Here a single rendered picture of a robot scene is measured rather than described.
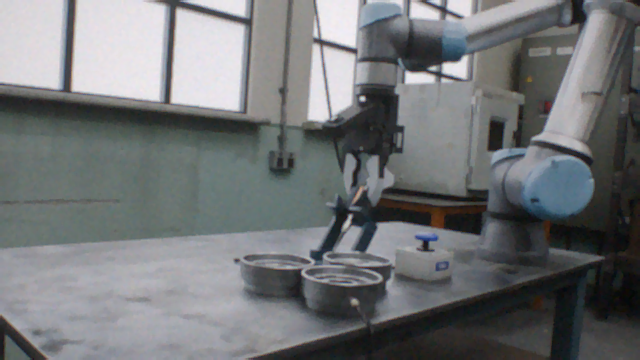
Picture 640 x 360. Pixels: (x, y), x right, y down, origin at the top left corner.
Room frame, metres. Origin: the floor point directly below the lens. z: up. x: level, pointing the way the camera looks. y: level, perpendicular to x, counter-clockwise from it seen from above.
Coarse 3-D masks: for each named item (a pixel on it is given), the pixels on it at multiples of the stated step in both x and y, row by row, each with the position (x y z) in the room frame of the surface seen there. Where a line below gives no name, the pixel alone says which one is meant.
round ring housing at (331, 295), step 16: (304, 272) 0.70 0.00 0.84; (320, 272) 0.74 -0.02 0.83; (336, 272) 0.75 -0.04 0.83; (352, 272) 0.75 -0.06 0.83; (368, 272) 0.73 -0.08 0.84; (304, 288) 0.68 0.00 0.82; (320, 288) 0.66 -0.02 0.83; (336, 288) 0.65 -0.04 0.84; (352, 288) 0.65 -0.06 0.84; (368, 288) 0.66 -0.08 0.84; (320, 304) 0.67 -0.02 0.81; (336, 304) 0.65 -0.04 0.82; (368, 304) 0.66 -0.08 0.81
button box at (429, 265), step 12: (396, 252) 0.91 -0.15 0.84; (408, 252) 0.90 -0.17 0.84; (420, 252) 0.89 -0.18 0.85; (432, 252) 0.90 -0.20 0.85; (444, 252) 0.90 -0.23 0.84; (396, 264) 0.91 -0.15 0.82; (408, 264) 0.89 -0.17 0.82; (420, 264) 0.88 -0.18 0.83; (432, 264) 0.87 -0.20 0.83; (444, 264) 0.89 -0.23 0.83; (408, 276) 0.89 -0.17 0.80; (420, 276) 0.88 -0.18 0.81; (432, 276) 0.87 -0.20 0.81; (444, 276) 0.90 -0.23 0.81
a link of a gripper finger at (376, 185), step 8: (376, 160) 0.97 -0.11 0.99; (368, 168) 0.98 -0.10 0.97; (376, 168) 0.96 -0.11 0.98; (376, 176) 0.96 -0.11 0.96; (384, 176) 0.99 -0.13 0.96; (392, 176) 1.00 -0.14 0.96; (368, 184) 0.98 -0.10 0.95; (376, 184) 0.96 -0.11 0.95; (384, 184) 0.99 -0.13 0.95; (392, 184) 1.00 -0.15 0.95; (368, 192) 0.97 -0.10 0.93; (376, 192) 0.97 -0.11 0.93; (376, 200) 0.97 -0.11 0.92
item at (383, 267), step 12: (336, 252) 0.86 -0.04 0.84; (348, 252) 0.87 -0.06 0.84; (360, 252) 0.87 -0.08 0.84; (324, 264) 0.81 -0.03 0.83; (336, 264) 0.78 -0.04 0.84; (348, 264) 0.77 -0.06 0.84; (360, 264) 0.84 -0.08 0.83; (384, 264) 0.79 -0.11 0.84; (384, 276) 0.79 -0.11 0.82; (384, 288) 0.80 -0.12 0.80
